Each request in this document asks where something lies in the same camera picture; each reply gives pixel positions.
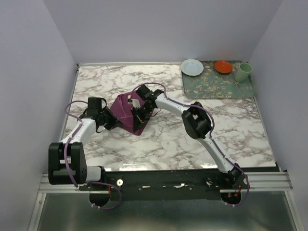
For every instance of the aluminium frame rail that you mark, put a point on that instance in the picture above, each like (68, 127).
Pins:
(259, 182)

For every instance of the orange bowl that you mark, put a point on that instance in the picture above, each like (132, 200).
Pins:
(223, 67)

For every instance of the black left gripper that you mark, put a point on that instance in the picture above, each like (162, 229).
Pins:
(116, 124)

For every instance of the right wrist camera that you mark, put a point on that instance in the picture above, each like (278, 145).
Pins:
(134, 102)

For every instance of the floral green tray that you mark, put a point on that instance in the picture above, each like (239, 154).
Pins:
(211, 84)

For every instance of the purple cloth napkin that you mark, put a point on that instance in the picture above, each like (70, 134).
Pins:
(122, 111)

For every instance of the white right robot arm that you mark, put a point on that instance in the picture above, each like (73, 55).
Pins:
(198, 123)

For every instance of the green cup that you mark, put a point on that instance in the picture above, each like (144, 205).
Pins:
(243, 71)

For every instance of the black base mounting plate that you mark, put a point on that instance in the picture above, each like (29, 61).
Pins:
(167, 184)

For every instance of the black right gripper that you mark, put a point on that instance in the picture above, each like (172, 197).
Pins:
(139, 121)

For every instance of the light blue plate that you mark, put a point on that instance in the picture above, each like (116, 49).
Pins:
(192, 67)

